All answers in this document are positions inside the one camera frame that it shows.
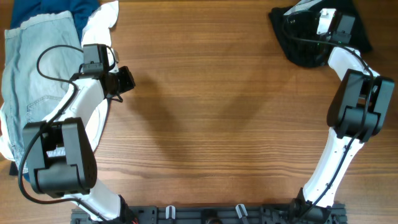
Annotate white garment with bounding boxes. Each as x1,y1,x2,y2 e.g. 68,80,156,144
0,0,120,161

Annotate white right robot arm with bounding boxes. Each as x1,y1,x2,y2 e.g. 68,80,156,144
297,44,395,219

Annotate light blue denim shorts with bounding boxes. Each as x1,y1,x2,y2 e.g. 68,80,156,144
1,10,85,174

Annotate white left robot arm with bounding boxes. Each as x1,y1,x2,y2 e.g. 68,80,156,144
18,66,138,223

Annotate black shorts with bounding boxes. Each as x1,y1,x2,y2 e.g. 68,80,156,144
269,0,373,68

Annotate dark blue garment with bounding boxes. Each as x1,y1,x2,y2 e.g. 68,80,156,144
9,0,101,183

